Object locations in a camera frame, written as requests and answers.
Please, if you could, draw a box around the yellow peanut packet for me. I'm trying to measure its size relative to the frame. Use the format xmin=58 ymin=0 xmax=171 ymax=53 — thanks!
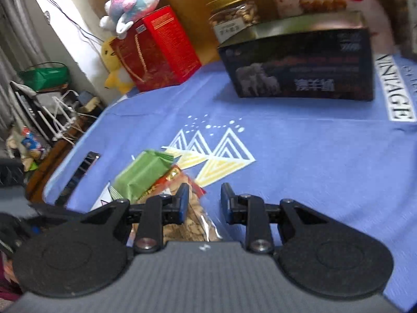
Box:
xmin=128 ymin=166 xmax=225 ymax=243

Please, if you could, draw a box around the green bag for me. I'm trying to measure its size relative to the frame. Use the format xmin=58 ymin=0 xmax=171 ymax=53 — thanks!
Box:
xmin=18 ymin=62 xmax=70 ymax=92

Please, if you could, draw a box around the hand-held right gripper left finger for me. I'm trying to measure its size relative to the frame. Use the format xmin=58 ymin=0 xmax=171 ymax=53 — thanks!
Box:
xmin=81 ymin=183 xmax=190 ymax=253

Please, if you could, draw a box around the grey curtain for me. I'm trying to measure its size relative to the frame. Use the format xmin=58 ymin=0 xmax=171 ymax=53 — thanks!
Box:
xmin=0 ymin=0 xmax=35 ymax=131

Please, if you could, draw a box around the white wire rack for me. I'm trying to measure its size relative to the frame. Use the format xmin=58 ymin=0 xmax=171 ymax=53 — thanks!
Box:
xmin=10 ymin=81 xmax=89 ymax=145

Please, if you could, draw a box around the black box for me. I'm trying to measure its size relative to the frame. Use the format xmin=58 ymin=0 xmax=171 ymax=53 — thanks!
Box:
xmin=218 ymin=10 xmax=375 ymax=101

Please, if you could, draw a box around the jar of dark nuts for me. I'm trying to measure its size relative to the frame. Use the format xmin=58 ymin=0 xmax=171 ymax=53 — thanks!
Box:
xmin=391 ymin=0 xmax=417 ymax=61

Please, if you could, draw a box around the blue printed blanket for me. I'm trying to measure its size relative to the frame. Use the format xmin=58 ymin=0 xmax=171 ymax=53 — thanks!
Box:
xmin=42 ymin=44 xmax=417 ymax=313

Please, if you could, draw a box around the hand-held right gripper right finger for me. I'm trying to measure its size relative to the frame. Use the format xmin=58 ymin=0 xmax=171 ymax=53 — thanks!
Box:
xmin=221 ymin=183 xmax=329 ymax=254

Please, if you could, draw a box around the black wall cable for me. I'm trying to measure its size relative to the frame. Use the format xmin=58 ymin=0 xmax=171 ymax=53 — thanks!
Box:
xmin=28 ymin=0 xmax=105 ymax=45

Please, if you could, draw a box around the yellow duck plush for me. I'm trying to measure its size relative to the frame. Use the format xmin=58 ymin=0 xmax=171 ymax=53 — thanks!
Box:
xmin=101 ymin=36 xmax=136 ymax=94

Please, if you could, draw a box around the smartphone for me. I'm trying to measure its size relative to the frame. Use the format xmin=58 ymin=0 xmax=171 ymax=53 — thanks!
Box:
xmin=57 ymin=152 xmax=101 ymax=200

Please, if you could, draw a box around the red gift box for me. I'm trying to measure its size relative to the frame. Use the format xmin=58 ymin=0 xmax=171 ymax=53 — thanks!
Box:
xmin=109 ymin=5 xmax=203 ymax=92

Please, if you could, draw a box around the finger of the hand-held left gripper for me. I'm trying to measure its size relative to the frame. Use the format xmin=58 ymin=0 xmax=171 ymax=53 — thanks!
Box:
xmin=29 ymin=202 xmax=88 ymax=224

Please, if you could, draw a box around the wooden board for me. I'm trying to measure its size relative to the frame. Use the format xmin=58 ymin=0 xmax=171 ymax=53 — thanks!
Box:
xmin=83 ymin=0 xmax=281 ymax=67

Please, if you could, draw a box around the jar of light nuts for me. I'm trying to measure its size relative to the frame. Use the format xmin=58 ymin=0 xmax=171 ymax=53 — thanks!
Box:
xmin=206 ymin=0 xmax=261 ymax=44

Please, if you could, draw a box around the colourful snack bag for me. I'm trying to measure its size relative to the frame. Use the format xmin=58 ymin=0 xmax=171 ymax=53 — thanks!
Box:
xmin=20 ymin=127 xmax=45 ymax=157

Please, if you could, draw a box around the bright green snack packet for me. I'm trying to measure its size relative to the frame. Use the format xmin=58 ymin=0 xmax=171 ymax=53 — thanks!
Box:
xmin=111 ymin=149 xmax=179 ymax=204

